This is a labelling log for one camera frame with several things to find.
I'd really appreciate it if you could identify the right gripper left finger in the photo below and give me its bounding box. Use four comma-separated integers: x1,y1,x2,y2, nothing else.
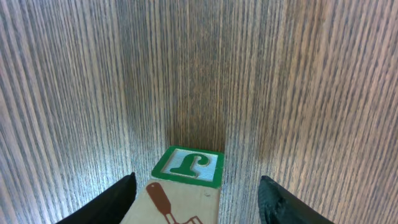
58,172,137,224

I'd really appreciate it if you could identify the green-sided block right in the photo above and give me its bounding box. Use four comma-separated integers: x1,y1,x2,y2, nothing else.
121,146,224,224

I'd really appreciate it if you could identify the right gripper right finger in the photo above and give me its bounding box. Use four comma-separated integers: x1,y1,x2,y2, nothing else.
257,175,333,224

